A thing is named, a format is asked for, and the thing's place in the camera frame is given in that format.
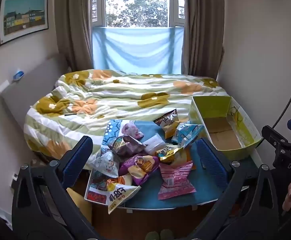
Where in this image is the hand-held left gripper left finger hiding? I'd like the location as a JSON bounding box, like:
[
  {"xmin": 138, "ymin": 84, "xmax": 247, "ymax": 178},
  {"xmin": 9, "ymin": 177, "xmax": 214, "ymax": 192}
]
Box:
[{"xmin": 12, "ymin": 136, "xmax": 97, "ymax": 240}]

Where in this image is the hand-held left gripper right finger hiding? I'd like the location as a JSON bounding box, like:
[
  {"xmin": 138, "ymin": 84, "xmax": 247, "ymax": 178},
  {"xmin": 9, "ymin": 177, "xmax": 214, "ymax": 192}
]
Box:
[{"xmin": 193, "ymin": 137, "xmax": 279, "ymax": 240}]

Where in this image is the green cardboard box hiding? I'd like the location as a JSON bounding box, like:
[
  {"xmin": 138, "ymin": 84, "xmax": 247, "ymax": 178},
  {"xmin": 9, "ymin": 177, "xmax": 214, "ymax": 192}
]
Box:
[{"xmin": 188, "ymin": 95, "xmax": 262, "ymax": 160}]

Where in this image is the gold and brown snack packet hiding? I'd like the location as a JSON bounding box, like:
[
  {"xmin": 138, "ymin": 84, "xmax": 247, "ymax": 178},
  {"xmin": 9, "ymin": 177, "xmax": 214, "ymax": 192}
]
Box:
[{"xmin": 155, "ymin": 145, "xmax": 184, "ymax": 165}]

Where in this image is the plain yellow snack packet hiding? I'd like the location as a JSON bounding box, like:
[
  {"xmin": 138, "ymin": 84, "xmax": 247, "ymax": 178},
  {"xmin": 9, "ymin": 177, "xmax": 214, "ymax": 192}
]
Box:
[{"xmin": 163, "ymin": 124, "xmax": 180, "ymax": 139}]

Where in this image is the yellow and white snack packet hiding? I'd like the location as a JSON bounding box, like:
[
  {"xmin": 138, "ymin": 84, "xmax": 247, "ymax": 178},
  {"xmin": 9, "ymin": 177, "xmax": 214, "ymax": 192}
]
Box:
[{"xmin": 107, "ymin": 182, "xmax": 141, "ymax": 215}]

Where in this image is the red-brown lettered chip packet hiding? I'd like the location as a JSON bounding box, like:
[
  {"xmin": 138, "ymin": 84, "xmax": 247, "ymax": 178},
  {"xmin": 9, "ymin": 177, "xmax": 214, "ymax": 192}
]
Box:
[{"xmin": 153, "ymin": 109, "xmax": 181, "ymax": 130}]

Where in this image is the purple chip packet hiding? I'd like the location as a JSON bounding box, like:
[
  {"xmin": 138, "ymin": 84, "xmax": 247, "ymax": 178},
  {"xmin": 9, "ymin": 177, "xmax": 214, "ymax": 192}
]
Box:
[{"xmin": 118, "ymin": 154, "xmax": 159, "ymax": 186}]

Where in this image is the white triangular snack packet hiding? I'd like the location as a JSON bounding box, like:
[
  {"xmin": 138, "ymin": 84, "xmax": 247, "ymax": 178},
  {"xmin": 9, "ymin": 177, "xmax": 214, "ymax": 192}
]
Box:
[{"xmin": 93, "ymin": 150, "xmax": 120, "ymax": 179}]

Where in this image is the blue and white snack packet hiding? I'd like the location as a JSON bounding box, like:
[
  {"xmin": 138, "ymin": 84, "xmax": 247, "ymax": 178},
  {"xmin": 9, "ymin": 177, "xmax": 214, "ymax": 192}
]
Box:
[{"xmin": 172, "ymin": 123, "xmax": 205, "ymax": 153}]

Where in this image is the pink snack packet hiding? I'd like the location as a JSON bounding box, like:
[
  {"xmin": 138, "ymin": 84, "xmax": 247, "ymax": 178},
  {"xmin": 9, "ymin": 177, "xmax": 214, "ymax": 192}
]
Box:
[{"xmin": 157, "ymin": 161, "xmax": 197, "ymax": 200}]

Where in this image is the yellow board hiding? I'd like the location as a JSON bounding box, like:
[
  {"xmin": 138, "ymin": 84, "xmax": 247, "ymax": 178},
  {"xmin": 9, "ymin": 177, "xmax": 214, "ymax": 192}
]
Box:
[{"xmin": 67, "ymin": 187, "xmax": 92, "ymax": 215}]

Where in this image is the purple and silver snack packet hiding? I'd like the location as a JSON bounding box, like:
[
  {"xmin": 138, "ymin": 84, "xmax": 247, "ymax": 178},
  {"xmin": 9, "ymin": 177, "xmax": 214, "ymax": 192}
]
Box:
[{"xmin": 109, "ymin": 135, "xmax": 147, "ymax": 158}]

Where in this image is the clear plastic bag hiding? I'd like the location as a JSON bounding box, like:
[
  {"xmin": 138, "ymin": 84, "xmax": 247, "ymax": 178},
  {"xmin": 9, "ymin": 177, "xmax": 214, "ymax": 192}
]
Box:
[{"xmin": 143, "ymin": 132, "xmax": 167, "ymax": 155}]

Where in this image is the lavender and white snack packet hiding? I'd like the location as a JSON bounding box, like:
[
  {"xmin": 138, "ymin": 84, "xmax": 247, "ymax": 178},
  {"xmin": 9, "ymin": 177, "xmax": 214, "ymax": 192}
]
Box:
[{"xmin": 121, "ymin": 120, "xmax": 145, "ymax": 140}]

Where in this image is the floral striped blanket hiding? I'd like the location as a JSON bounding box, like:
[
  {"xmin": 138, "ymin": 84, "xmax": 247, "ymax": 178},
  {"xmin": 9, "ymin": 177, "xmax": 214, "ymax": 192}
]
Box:
[{"xmin": 23, "ymin": 69, "xmax": 232, "ymax": 163}]

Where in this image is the patterned blue table mat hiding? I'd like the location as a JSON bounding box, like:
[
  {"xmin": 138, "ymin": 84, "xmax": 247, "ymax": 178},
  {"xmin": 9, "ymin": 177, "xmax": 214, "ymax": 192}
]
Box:
[{"xmin": 84, "ymin": 119, "xmax": 261, "ymax": 210}]

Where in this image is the grey headboard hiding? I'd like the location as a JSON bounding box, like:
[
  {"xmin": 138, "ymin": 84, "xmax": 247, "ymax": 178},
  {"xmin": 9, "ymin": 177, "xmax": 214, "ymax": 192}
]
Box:
[{"xmin": 0, "ymin": 54, "xmax": 72, "ymax": 120}]

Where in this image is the small blue clip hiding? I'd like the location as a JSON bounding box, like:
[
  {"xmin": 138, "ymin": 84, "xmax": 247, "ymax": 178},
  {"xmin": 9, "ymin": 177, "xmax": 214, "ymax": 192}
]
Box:
[{"xmin": 12, "ymin": 70, "xmax": 25, "ymax": 81}]

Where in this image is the light blue window cloth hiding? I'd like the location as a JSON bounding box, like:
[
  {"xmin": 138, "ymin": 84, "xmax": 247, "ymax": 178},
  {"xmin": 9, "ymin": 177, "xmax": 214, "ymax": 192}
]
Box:
[{"xmin": 92, "ymin": 27, "xmax": 183, "ymax": 75}]

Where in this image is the brown curtain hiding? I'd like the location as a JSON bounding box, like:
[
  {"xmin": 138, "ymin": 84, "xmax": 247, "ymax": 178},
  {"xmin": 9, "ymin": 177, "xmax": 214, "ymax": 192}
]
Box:
[
  {"xmin": 183, "ymin": 0, "xmax": 226, "ymax": 80},
  {"xmin": 54, "ymin": 0, "xmax": 95, "ymax": 72}
]

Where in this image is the framed houses picture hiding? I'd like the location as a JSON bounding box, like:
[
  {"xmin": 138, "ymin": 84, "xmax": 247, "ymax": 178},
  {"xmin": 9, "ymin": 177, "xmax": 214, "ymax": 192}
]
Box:
[{"xmin": 0, "ymin": 0, "xmax": 49, "ymax": 47}]

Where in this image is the window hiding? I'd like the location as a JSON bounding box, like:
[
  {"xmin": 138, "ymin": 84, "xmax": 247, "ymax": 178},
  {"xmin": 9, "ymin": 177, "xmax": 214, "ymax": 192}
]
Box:
[{"xmin": 91, "ymin": 0, "xmax": 186, "ymax": 28}]

